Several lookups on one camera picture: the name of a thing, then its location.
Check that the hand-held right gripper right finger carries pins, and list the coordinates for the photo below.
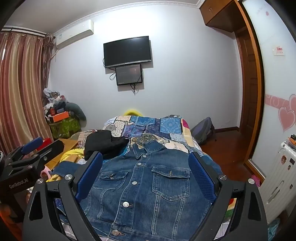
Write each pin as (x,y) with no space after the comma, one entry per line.
(203,178)

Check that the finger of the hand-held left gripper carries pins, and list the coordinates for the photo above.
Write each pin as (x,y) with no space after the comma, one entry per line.
(32,143)
(52,148)

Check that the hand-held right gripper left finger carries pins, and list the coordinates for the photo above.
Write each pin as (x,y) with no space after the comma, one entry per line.
(89,177)

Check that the blue denim jacket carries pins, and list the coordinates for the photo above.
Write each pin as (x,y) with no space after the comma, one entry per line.
(143,185)

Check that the red box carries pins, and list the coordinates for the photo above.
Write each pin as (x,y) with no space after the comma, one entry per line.
(46,143)

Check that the yellow cloth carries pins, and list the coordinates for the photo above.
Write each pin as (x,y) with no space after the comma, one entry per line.
(69,156)

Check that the orange box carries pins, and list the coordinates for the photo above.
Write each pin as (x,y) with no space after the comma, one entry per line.
(60,117)

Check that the black garment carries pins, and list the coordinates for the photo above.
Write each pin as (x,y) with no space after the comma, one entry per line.
(99,143)

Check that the grey backpack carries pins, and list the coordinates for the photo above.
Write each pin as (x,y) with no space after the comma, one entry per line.
(203,131)

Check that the pile of clutter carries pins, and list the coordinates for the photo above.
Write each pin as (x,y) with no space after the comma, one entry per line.
(54,99)

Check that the pink slipper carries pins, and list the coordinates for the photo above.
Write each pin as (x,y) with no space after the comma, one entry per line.
(255,180)

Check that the striped pink curtain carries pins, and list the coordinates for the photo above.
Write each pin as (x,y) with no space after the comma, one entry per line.
(20,88)

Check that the yellow cushion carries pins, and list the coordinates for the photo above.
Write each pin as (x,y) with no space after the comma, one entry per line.
(132,112)

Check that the white suitcase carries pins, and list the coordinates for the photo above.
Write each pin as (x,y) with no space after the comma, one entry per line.
(281,176)

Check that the small black monitor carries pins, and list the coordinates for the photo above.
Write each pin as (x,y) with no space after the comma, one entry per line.
(129,74)

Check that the wooden door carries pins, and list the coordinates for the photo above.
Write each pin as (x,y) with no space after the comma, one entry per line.
(248,81)

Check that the curtain rod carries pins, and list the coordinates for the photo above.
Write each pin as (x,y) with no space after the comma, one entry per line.
(23,31)

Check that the white air conditioner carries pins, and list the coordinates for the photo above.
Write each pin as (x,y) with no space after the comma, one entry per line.
(74,32)

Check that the white wardrobe sliding door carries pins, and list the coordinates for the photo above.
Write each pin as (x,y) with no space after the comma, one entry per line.
(275,81)

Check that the pink paper notice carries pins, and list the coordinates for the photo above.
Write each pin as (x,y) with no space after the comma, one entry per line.
(279,50)

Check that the wooden overhead cabinet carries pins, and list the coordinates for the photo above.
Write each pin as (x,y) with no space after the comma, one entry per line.
(219,12)

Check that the wall television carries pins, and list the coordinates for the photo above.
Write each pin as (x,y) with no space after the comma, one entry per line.
(127,52)

